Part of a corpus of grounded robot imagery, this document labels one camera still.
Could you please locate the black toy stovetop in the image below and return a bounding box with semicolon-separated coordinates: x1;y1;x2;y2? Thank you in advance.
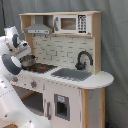
22;63;55;74

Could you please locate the black toy faucet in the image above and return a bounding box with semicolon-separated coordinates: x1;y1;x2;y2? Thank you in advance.
75;51;93;70

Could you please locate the wooden toy kitchen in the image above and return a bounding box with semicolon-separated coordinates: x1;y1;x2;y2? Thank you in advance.
11;11;113;128

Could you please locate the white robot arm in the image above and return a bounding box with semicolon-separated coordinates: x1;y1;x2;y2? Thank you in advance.
0;26;52;128

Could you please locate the grey range hood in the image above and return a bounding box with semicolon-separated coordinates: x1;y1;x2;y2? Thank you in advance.
24;16;52;35

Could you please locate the right red stove knob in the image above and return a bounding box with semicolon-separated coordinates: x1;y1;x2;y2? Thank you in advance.
31;81;37;88

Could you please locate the white fridge door with dispenser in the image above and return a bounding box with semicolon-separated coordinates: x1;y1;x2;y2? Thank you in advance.
44;81;82;128

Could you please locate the toy microwave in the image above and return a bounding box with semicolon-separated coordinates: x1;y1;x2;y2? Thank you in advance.
54;14;91;34

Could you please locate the small metal pot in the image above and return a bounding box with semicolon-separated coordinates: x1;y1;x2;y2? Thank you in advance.
21;55;36;67

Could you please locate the grey toy sink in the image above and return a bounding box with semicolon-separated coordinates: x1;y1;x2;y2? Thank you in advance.
52;68;92;81

